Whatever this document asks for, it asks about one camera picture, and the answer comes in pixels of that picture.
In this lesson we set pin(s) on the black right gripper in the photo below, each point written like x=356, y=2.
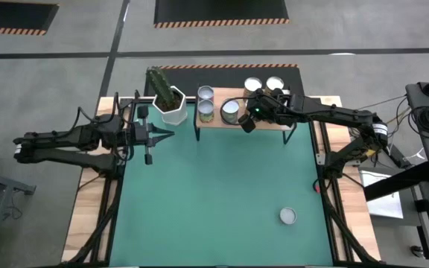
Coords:
x=270, y=108

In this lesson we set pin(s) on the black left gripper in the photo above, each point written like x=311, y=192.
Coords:
x=136, y=134

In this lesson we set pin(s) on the tall orange pineapple can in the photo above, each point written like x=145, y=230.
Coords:
x=275, y=82

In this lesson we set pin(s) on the orange green beans can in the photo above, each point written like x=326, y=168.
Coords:
x=252, y=83

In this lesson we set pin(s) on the wide silver-lid tin can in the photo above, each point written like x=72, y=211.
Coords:
x=230, y=111

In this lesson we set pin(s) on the green can with red swirls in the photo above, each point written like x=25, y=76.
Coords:
x=206, y=108

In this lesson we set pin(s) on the teal pink chicken soup can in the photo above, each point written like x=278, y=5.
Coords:
x=205, y=92

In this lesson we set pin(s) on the short yellow pineapple rings can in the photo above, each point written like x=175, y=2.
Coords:
x=288, y=216

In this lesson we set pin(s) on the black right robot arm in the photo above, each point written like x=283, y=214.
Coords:
x=341, y=113

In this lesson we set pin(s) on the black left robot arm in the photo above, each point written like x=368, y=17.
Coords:
x=58, y=139

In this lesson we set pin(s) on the green cactus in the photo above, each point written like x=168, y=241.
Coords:
x=159, y=85

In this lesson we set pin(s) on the black hazard-striped floor mat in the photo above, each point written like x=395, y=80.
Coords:
x=218, y=11
x=218, y=76
x=13, y=15

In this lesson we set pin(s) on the teal table mat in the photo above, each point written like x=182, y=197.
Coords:
x=199, y=208

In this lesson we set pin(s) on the black cross beam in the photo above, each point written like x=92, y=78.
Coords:
x=397, y=182

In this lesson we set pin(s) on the white sheet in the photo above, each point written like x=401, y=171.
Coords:
x=386, y=206

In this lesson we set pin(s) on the wooden shelf with black frame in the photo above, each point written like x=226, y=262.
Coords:
x=214, y=126

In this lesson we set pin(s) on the white metal bracket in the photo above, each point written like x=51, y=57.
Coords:
x=320, y=160

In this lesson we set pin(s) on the black aluminium rig frame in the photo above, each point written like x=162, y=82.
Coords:
x=333, y=238

